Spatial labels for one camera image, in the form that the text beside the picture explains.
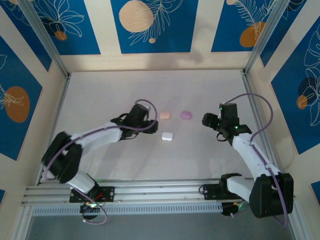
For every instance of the aluminium table side rail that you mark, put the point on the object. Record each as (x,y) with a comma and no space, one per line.
(253,100)
(60,105)

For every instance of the aluminium front mounting rail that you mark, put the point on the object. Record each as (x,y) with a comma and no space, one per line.
(155,191)

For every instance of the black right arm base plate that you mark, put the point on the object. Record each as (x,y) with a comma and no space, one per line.
(210,192)

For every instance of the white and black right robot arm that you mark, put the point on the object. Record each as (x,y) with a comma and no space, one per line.
(252,155)

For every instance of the white earbud charging case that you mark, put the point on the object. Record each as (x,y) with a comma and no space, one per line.
(167,136)

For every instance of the pink earbud charging case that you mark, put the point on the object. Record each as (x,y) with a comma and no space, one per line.
(165,115)

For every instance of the purple earbud charging case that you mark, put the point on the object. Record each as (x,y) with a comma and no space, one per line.
(186,115)

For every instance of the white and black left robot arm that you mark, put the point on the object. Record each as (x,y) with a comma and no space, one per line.
(100,136)

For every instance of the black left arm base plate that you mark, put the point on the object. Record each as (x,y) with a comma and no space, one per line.
(107,193)

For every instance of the aluminium frame post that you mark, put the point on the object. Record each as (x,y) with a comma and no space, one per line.
(45,37)
(265,37)

